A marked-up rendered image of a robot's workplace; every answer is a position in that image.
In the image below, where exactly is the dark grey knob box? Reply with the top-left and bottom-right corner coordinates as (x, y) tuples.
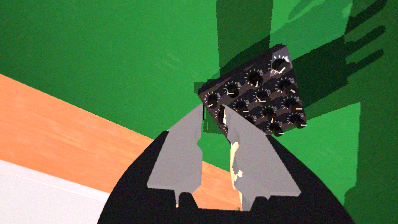
(198, 44), (307, 145)

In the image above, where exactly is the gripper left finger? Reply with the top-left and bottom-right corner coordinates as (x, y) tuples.
(97, 104), (205, 224)

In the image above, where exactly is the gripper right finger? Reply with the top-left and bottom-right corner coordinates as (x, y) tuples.
(220, 105), (355, 224)

